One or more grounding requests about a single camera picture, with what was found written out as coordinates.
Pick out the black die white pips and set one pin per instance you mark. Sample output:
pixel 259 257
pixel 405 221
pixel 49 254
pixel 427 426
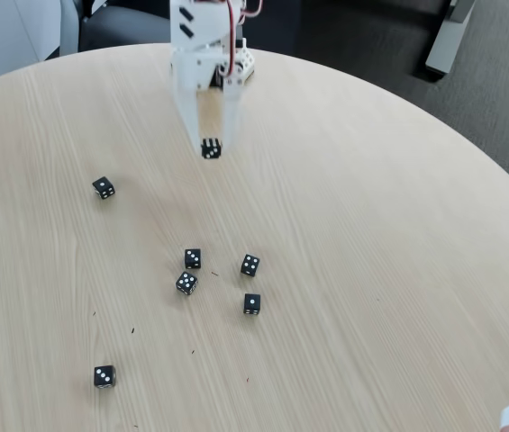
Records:
pixel 250 265
pixel 211 148
pixel 251 304
pixel 192 258
pixel 104 376
pixel 103 187
pixel 186 283

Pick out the grey desk leg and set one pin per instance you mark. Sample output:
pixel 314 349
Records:
pixel 445 40

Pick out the dark grey chair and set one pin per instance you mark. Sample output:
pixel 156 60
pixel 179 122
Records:
pixel 128 27

